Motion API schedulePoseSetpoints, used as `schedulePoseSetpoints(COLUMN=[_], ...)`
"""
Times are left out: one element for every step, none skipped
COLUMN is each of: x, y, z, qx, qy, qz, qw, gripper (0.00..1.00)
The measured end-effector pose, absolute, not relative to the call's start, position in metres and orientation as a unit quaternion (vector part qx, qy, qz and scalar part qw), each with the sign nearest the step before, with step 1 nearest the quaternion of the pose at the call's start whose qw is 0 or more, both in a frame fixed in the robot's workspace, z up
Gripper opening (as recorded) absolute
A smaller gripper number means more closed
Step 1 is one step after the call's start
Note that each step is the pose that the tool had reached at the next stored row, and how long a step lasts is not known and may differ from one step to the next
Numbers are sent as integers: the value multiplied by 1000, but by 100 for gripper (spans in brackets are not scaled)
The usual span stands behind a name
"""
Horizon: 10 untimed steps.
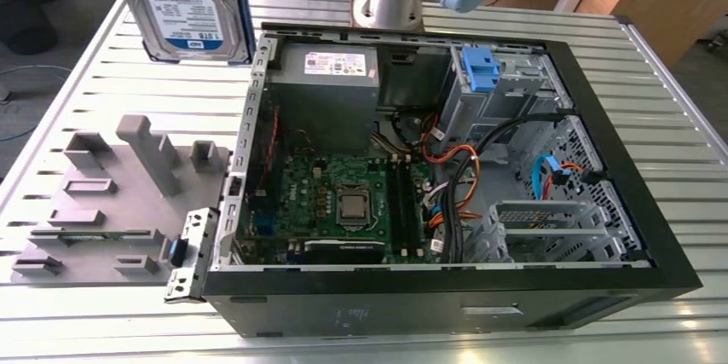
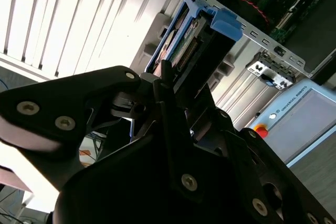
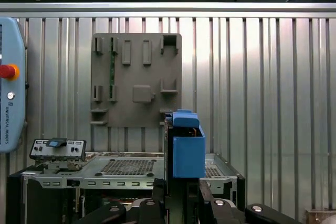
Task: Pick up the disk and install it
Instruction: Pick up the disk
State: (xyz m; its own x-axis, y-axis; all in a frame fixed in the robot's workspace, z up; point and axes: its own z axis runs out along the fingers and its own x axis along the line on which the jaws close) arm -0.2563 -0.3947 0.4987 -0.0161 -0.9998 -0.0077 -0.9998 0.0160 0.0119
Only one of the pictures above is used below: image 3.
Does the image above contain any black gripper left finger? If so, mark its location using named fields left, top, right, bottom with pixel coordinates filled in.
left=75, top=178, right=166, bottom=224

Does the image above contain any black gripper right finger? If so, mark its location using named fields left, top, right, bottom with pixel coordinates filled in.
left=198, top=179, right=302, bottom=224

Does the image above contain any hard disk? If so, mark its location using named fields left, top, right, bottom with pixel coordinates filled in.
left=163, top=109, right=207, bottom=198

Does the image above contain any black open PC case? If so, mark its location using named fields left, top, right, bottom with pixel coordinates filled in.
left=7, top=152, right=246, bottom=224

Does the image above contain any grey parts rack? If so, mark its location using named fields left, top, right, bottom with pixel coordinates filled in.
left=90, top=33, right=183, bottom=127

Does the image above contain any green RAM stick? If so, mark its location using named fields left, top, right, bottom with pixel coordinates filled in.
left=109, top=37, right=118, bottom=101

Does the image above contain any pale blue teach pendant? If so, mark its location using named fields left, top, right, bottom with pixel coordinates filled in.
left=0, top=16, right=28, bottom=154

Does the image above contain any hinged card retainer bracket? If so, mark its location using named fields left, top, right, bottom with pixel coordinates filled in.
left=29, top=137, right=87, bottom=169

